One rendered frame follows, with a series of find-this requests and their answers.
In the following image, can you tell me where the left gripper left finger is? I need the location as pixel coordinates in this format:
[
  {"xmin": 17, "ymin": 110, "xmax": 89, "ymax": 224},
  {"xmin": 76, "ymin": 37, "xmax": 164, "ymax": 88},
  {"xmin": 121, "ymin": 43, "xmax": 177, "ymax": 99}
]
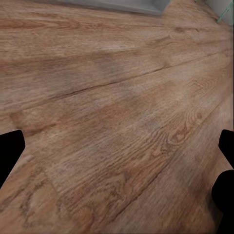
[{"xmin": 0, "ymin": 130, "xmax": 25, "ymax": 188}]

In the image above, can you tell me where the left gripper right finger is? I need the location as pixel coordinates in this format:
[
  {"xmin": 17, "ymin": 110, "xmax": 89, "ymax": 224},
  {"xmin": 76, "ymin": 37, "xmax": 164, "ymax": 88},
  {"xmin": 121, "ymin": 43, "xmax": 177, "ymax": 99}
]
[{"xmin": 218, "ymin": 129, "xmax": 234, "ymax": 168}]

